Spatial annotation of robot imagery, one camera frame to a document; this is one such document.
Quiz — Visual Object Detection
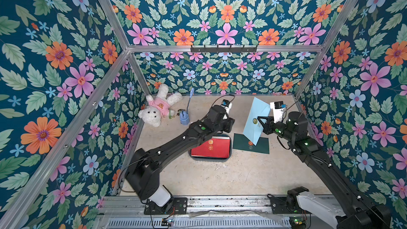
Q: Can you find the light blue envelope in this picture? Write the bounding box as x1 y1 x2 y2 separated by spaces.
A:
243 98 271 146

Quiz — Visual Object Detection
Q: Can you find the dark green envelope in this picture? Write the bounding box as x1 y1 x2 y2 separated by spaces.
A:
233 134 270 154

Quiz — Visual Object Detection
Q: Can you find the red envelope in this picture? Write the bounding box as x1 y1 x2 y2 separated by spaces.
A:
190 136 231 159

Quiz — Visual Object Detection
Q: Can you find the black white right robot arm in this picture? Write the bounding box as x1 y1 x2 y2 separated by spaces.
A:
257 111 392 229

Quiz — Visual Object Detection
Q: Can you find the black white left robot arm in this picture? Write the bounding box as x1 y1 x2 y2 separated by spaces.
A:
125 101 235 207

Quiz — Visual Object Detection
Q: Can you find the dark teal storage box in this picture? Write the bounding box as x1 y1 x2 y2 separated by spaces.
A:
189 133 232 162

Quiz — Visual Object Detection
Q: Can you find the white teddy bear pink shirt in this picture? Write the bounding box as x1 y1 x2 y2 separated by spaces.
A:
138 84 182 127

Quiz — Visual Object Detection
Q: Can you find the right green circuit board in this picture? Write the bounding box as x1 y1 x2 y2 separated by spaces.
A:
289 217 307 229

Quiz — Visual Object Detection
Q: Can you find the green circuit board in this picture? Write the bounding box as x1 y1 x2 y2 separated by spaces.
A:
161 218 174 228
289 217 307 229

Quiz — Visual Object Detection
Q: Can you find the left green circuit board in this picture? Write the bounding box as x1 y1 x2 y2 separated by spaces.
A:
161 218 174 228

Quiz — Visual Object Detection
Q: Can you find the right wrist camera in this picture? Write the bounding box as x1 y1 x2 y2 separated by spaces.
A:
270 101 287 123

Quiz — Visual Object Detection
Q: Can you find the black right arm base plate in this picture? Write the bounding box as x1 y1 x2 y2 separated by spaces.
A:
267 194 309 214

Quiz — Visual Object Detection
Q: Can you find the metal hook rail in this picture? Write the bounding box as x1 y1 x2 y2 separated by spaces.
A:
190 45 258 54

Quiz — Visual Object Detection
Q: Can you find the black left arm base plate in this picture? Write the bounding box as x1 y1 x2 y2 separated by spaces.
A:
144 197 188 216

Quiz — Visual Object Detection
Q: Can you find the aluminium front rail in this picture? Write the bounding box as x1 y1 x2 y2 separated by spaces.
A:
92 194 369 229

